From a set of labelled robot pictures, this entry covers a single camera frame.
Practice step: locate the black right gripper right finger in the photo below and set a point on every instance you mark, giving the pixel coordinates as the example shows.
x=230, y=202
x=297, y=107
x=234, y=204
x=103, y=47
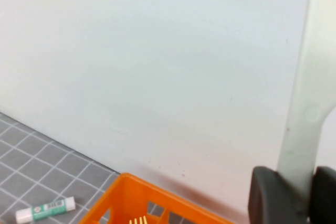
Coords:
x=325, y=197

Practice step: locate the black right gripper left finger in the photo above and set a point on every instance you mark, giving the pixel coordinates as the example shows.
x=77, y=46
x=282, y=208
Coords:
x=273, y=200

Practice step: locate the white plastic knife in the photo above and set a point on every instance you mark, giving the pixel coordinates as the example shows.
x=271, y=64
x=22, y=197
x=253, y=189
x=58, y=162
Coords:
x=309, y=77

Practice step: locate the orange plastic cutlery crate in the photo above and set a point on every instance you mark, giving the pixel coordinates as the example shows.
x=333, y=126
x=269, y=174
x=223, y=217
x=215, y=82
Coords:
x=126, y=195

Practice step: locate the green white glue stick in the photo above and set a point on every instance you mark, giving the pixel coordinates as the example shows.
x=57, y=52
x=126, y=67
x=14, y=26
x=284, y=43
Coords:
x=44, y=209

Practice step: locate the grey white-grid tablecloth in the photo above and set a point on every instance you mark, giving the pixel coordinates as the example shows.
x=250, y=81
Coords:
x=39, y=166

